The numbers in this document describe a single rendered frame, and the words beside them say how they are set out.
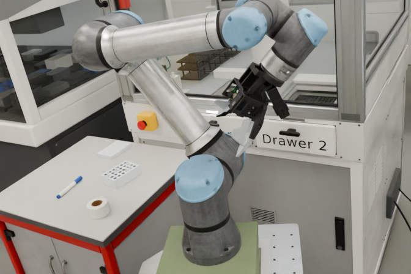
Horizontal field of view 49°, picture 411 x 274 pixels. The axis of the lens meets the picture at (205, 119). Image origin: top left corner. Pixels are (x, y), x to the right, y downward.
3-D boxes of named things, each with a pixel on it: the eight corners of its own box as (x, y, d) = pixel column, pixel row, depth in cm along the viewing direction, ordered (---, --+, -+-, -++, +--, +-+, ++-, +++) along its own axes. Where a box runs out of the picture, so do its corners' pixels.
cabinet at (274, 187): (368, 334, 182) (367, 163, 149) (162, 268, 234) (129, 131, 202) (405, 202, 254) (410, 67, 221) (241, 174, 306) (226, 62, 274)
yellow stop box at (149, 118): (151, 133, 188) (148, 117, 185) (138, 131, 191) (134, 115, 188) (158, 127, 192) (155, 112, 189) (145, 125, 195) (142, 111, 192)
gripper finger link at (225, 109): (203, 99, 114) (227, 91, 107) (221, 106, 118) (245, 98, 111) (202, 111, 113) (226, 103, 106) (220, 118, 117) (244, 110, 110)
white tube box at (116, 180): (116, 189, 166) (114, 180, 164) (103, 183, 171) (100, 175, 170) (141, 173, 174) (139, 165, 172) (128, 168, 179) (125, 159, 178)
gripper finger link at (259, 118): (240, 136, 106) (249, 101, 106) (244, 137, 107) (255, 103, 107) (252, 139, 102) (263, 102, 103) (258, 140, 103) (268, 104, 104)
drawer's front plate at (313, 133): (334, 156, 153) (334, 128, 148) (257, 147, 167) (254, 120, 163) (336, 154, 154) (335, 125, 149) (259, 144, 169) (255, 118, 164)
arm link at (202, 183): (174, 225, 108) (162, 177, 103) (194, 194, 119) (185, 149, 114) (221, 230, 104) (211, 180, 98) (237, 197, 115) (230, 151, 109)
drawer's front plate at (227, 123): (251, 145, 169) (247, 119, 164) (186, 137, 183) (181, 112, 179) (252, 144, 170) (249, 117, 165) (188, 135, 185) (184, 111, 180)
